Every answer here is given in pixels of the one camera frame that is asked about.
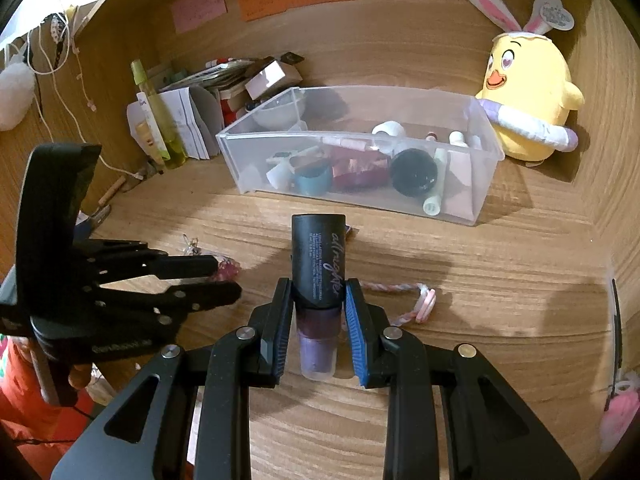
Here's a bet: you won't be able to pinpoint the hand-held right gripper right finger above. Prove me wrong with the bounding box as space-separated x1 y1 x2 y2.
344 277 581 480

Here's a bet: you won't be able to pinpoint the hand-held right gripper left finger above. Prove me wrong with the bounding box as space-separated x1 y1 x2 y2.
50 277 295 480

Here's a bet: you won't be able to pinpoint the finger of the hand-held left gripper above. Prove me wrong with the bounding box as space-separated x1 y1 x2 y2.
162 280 244 313
145 254 222 281

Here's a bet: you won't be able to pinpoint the pink beaded keychain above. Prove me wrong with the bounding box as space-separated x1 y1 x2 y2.
210 255 242 282

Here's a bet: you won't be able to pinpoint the black purple cosmetic bottle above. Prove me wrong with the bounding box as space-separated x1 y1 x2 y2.
291 213 348 381

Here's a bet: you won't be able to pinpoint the clear plastic storage bin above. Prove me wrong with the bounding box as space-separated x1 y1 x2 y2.
216 85 506 227

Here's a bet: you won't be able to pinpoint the red tea packet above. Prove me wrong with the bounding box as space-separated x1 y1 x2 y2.
329 152 392 192

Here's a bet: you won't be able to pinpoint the person's left hand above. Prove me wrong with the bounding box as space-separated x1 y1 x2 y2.
67 364 93 392

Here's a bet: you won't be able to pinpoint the small white bottle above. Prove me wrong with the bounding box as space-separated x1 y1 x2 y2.
136 120 157 161

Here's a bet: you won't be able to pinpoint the yellow-green spray bottle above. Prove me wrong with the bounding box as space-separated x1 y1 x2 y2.
131 59 188 170

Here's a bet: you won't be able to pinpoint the person's red clothing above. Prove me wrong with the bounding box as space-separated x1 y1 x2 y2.
0 337 96 461

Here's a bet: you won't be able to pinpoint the folded white papers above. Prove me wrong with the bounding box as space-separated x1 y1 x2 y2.
127 85 225 161

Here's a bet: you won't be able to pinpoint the teal tape roll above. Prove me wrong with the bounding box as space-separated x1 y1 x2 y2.
294 166 332 197

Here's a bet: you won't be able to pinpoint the red white container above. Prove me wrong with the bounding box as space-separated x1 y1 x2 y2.
222 95 248 128

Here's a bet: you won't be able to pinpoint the white cosmetic tube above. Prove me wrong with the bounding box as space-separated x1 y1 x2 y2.
422 146 449 217

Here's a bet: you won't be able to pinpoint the small round bowl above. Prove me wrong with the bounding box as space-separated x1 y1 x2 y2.
250 91 307 131

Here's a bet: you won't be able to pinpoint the white fluffy pompom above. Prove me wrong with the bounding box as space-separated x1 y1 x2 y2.
0 62 37 132

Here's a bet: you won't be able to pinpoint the pale pink box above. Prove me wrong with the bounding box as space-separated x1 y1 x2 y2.
444 151 475 217

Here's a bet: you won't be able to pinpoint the pink cosmetic tube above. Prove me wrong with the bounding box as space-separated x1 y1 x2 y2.
322 136 371 152

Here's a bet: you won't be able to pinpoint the white cardboard box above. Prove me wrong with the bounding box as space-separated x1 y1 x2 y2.
245 60 304 101

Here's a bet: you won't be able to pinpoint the pink paper note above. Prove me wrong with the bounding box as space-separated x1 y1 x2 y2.
171 0 228 35

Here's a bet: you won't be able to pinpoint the yellow plush chick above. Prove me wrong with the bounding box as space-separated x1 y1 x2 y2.
461 0 586 167

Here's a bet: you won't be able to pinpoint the pink braided cord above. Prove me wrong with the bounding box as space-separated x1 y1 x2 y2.
359 280 437 328

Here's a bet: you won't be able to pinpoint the wooden handled tool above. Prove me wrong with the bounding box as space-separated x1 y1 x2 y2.
90 175 126 223

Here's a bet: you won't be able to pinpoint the white cable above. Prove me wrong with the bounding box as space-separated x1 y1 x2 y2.
10 10 146 181

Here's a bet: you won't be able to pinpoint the pink fluffy keychain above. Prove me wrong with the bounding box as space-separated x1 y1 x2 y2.
599 370 640 453

